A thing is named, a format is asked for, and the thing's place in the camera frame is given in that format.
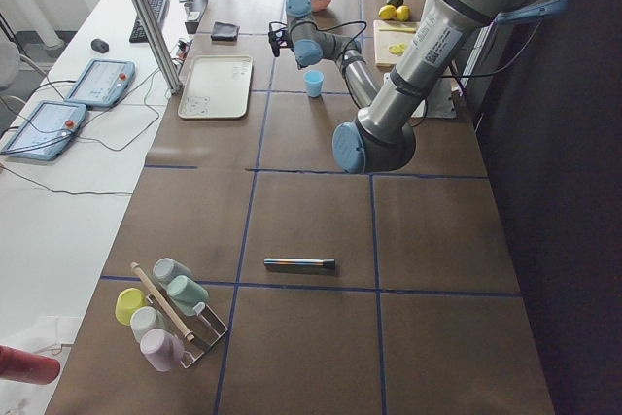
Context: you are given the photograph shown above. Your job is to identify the lemon slices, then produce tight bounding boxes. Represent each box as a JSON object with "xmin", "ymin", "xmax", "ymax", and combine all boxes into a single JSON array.
[{"xmin": 388, "ymin": 43, "xmax": 407, "ymax": 56}]

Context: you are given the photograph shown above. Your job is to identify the yellow lemon left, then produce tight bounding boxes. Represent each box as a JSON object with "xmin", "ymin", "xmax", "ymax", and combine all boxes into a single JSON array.
[{"xmin": 378, "ymin": 4, "xmax": 397, "ymax": 20}]

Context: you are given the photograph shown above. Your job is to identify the black computer mouse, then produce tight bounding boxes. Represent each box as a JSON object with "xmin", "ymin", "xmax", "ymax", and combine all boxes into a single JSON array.
[{"xmin": 90, "ymin": 38, "xmax": 109, "ymax": 53}]

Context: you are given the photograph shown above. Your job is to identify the blue teach pendant far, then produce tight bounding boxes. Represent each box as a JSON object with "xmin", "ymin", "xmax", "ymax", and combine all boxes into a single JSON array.
[{"xmin": 64, "ymin": 59, "xmax": 136, "ymax": 109}]

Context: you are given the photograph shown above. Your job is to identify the white post base plate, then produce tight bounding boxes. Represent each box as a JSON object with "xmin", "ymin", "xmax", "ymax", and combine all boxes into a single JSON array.
[{"xmin": 383, "ymin": 70, "xmax": 458, "ymax": 120}]

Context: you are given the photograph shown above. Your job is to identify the green cup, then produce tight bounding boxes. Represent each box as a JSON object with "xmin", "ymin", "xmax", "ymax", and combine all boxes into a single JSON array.
[{"xmin": 166, "ymin": 275, "xmax": 209, "ymax": 316}]

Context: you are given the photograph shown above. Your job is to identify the yellow lemon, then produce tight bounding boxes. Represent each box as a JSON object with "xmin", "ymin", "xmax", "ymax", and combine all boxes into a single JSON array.
[
  {"xmin": 378, "ymin": 4, "xmax": 397, "ymax": 20},
  {"xmin": 396, "ymin": 5, "xmax": 411, "ymax": 22}
]

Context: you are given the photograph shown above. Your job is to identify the steel muddler black tip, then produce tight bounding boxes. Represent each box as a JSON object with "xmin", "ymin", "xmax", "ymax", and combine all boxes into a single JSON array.
[{"xmin": 263, "ymin": 258, "xmax": 336, "ymax": 271}]

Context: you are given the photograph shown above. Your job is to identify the red bottle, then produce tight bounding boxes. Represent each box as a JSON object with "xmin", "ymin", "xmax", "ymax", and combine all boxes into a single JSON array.
[{"xmin": 1, "ymin": 346, "xmax": 61, "ymax": 385}]

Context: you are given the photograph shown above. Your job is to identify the wooden cutting board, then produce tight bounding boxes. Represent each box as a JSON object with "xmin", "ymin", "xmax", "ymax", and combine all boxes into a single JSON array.
[{"xmin": 373, "ymin": 20, "xmax": 419, "ymax": 67}]

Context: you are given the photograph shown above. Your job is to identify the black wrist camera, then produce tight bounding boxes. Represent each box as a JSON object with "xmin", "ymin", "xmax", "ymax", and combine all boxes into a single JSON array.
[{"xmin": 267, "ymin": 21, "xmax": 293, "ymax": 57}]

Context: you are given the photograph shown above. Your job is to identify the blue teach pendant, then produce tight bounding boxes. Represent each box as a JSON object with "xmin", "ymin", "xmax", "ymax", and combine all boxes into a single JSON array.
[
  {"xmin": 64, "ymin": 59, "xmax": 136, "ymax": 109},
  {"xmin": 1, "ymin": 101, "xmax": 88, "ymax": 161}
]

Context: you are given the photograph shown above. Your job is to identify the yellow lemon right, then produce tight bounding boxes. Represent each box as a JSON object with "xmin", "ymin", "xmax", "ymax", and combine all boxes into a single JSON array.
[{"xmin": 396, "ymin": 5, "xmax": 411, "ymax": 22}]

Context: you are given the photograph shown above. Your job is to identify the metal cup rack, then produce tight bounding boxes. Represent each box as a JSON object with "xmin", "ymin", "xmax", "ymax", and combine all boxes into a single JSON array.
[{"xmin": 147, "ymin": 293, "xmax": 229, "ymax": 369}]

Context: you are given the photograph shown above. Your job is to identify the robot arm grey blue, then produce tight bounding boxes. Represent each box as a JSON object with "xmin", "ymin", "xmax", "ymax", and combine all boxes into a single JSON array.
[{"xmin": 285, "ymin": 0, "xmax": 569, "ymax": 174}]

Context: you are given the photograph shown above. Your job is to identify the grey cup top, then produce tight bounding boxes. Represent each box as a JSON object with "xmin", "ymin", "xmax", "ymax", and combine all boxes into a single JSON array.
[{"xmin": 152, "ymin": 258, "xmax": 193, "ymax": 285}]

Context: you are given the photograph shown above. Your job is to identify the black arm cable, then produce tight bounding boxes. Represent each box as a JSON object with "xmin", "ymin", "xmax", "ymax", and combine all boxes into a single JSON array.
[{"xmin": 269, "ymin": 19, "xmax": 368, "ymax": 66}]

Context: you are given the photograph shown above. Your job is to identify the pink cup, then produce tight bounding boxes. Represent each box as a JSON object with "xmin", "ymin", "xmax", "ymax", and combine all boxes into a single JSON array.
[{"xmin": 140, "ymin": 329, "xmax": 185, "ymax": 372}]

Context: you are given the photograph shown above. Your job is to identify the white cup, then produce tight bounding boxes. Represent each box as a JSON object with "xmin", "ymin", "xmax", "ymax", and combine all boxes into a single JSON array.
[{"xmin": 130, "ymin": 306, "xmax": 167, "ymax": 343}]

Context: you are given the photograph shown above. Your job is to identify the grey folded cloth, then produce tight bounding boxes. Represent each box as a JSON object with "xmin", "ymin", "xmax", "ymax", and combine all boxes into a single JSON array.
[{"xmin": 210, "ymin": 21, "xmax": 240, "ymax": 42}]

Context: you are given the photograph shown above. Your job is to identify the yellow cup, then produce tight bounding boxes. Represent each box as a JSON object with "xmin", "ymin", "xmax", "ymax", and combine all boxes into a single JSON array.
[{"xmin": 115, "ymin": 288, "xmax": 147, "ymax": 326}]

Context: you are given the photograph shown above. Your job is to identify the blue plastic cup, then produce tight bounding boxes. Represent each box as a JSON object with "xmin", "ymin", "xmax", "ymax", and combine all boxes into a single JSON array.
[{"xmin": 303, "ymin": 70, "xmax": 324, "ymax": 98}]

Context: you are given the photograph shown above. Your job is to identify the wooden rolling stick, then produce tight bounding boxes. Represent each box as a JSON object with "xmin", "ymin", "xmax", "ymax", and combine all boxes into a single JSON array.
[{"xmin": 130, "ymin": 262, "xmax": 195, "ymax": 342}]

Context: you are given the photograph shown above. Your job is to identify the aluminium frame post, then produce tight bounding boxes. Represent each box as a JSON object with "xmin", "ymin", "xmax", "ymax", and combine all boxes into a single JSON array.
[{"xmin": 131, "ymin": 0, "xmax": 183, "ymax": 95}]

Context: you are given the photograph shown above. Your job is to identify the green avocado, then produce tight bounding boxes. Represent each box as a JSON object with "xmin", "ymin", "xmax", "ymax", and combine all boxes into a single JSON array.
[{"xmin": 386, "ymin": 0, "xmax": 404, "ymax": 8}]

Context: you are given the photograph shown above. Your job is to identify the blue teach pendant near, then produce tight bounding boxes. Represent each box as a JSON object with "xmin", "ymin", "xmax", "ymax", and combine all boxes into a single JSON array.
[{"xmin": 1, "ymin": 101, "xmax": 88, "ymax": 161}]

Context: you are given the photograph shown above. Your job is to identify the black pendant cable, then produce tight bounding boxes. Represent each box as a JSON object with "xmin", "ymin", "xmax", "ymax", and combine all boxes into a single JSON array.
[{"xmin": 0, "ymin": 64, "xmax": 171, "ymax": 198}]

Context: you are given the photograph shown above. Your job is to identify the beige bear tray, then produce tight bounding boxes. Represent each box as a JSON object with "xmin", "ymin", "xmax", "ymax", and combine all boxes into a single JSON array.
[{"xmin": 178, "ymin": 55, "xmax": 253, "ymax": 120}]

